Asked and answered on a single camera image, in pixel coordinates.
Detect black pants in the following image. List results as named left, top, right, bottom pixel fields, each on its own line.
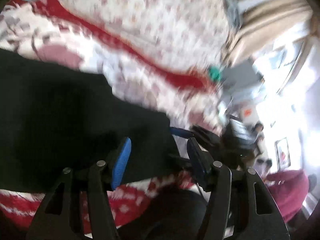
left=1, top=50, right=182, bottom=193

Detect red white plush blanket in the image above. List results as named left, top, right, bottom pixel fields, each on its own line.
left=1, top=0, right=221, bottom=231

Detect beige curtain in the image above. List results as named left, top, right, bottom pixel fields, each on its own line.
left=223, top=0, right=313, bottom=66

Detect white floral bed sheet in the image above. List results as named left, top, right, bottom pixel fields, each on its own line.
left=58, top=0, right=235, bottom=74

